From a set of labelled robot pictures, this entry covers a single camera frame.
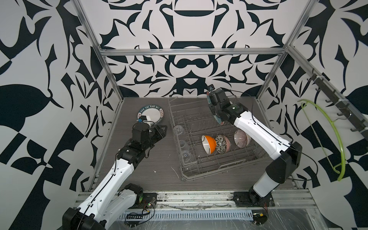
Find black white patterned bowl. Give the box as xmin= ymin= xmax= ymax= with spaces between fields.
xmin=215 ymin=135 xmax=231 ymax=154

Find grey wire dish rack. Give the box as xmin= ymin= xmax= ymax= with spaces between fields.
xmin=168 ymin=98 xmax=267 ymax=181

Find teal red striped bowl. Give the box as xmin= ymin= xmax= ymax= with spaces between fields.
xmin=207 ymin=92 xmax=224 ymax=125

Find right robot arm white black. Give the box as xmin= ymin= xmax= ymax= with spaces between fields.
xmin=207 ymin=85 xmax=302 ymax=203

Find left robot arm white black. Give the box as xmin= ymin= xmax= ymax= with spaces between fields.
xmin=61 ymin=122 xmax=168 ymax=230

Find green plastic hanger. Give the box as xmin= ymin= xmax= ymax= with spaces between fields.
xmin=298 ymin=99 xmax=346 ymax=182

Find white orange small bowl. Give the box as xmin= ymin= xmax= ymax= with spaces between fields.
xmin=201 ymin=135 xmax=217 ymax=155

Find black usb hub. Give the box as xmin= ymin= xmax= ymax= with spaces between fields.
xmin=125 ymin=212 xmax=144 ymax=221

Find small round black device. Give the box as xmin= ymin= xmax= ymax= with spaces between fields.
xmin=253 ymin=213 xmax=268 ymax=226

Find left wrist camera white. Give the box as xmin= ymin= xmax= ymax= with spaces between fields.
xmin=137 ymin=115 xmax=151 ymax=122

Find frosted textured plastic cup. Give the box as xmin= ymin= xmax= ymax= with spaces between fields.
xmin=179 ymin=140 xmax=190 ymax=151

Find black wall hook rail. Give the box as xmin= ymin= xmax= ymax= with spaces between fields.
xmin=308 ymin=68 xmax=368 ymax=139

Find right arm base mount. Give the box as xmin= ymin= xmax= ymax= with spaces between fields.
xmin=232 ymin=190 xmax=275 ymax=207

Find clear faceted plastic cup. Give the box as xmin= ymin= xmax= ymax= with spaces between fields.
xmin=181 ymin=150 xmax=195 ymax=167

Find aluminium frame bars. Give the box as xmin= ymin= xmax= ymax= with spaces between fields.
xmin=70 ymin=0 xmax=368 ymax=136

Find white slotted cable duct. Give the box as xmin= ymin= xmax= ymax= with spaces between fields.
xmin=117 ymin=210 xmax=254 ymax=221

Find pink ribbed bowl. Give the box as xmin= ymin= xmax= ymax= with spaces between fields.
xmin=234 ymin=129 xmax=252 ymax=148

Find green rim lettered plate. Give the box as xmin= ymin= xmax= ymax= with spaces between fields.
xmin=137 ymin=104 xmax=164 ymax=126

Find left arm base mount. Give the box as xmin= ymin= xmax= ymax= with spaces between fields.
xmin=129 ymin=192 xmax=158 ymax=209

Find clear smooth plastic cup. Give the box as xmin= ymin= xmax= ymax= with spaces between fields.
xmin=173 ymin=125 xmax=186 ymax=136

